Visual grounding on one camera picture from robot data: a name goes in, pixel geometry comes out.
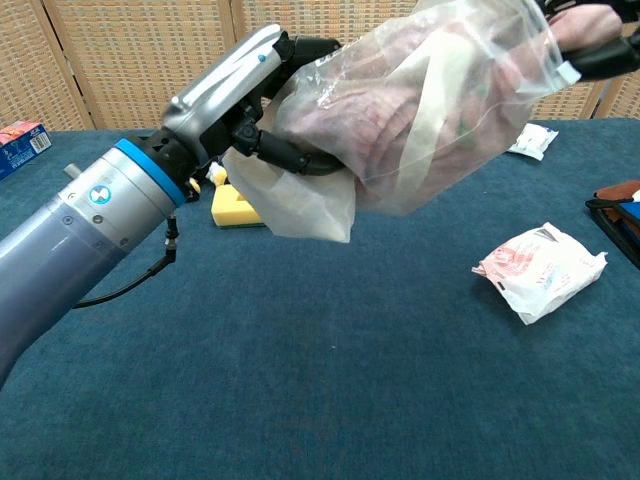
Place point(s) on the white packet with pink print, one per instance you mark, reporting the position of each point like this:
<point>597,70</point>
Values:
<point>542,272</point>

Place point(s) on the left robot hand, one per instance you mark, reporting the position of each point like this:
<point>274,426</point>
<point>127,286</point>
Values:
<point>220,95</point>

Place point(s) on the woven bamboo folding screen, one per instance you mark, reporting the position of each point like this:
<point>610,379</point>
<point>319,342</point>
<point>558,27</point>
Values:
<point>140,60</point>

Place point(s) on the black and white plush doll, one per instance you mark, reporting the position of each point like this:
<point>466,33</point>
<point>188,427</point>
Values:
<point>218,175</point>

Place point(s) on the yellow sponge block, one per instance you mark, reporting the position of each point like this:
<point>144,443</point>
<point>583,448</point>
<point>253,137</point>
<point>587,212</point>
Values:
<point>232,207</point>

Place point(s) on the dark tray with items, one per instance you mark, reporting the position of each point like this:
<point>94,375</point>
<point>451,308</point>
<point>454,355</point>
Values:
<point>617,220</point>

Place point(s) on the pink floral garment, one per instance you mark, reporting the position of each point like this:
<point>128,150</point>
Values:
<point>582,27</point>

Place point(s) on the transparent plastic zip bag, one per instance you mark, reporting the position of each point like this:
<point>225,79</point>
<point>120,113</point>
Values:
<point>310,210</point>

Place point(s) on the teal table carpet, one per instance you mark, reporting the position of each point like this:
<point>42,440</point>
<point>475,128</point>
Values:
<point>300,375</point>

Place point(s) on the blue and pink cookie box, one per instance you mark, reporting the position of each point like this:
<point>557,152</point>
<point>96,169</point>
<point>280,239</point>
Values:
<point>22,147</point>

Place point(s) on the brown item in pouch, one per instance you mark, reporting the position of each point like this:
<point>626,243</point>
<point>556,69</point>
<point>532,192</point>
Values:
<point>617,191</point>

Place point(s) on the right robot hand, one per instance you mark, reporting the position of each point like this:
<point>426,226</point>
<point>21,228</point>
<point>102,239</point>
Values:
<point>610,57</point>

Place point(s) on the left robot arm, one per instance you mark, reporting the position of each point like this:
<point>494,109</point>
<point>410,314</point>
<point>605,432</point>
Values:
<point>60,250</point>

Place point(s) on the white packet with blue print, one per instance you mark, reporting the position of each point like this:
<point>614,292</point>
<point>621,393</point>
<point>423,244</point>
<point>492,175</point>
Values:
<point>532,140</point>

